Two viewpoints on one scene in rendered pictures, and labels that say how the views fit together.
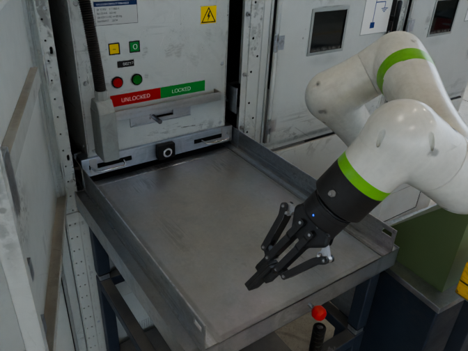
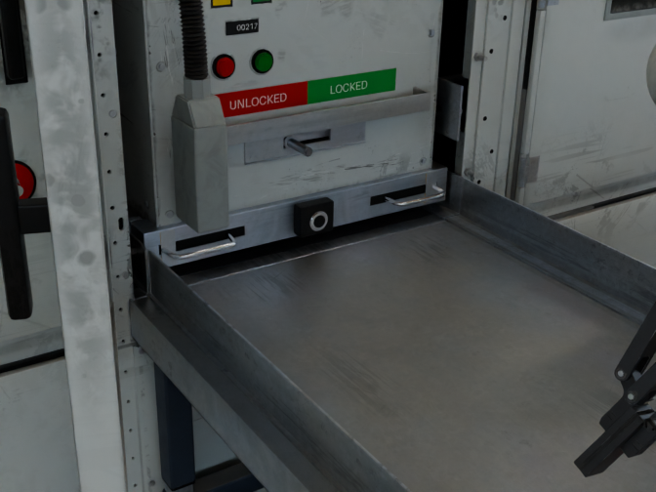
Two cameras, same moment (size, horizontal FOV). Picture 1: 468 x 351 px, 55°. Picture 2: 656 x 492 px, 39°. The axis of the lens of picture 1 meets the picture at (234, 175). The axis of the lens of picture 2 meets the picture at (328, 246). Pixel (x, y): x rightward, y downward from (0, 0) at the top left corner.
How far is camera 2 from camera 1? 0.18 m
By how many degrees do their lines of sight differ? 6
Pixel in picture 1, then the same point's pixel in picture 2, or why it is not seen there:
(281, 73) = (552, 56)
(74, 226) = (123, 378)
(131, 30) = not seen: outside the picture
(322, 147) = (631, 222)
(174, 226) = (355, 367)
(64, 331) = not seen: outside the picture
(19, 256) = (107, 371)
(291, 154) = not seen: hidden behind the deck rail
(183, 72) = (354, 49)
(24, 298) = (105, 475)
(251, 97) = (490, 105)
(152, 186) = (292, 290)
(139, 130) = (262, 172)
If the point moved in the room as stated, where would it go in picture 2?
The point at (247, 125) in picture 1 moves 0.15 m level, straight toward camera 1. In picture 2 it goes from (480, 168) to (486, 201)
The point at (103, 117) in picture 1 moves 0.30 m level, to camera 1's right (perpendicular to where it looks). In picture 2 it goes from (202, 133) to (443, 142)
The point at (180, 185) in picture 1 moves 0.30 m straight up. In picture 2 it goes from (350, 287) to (358, 79)
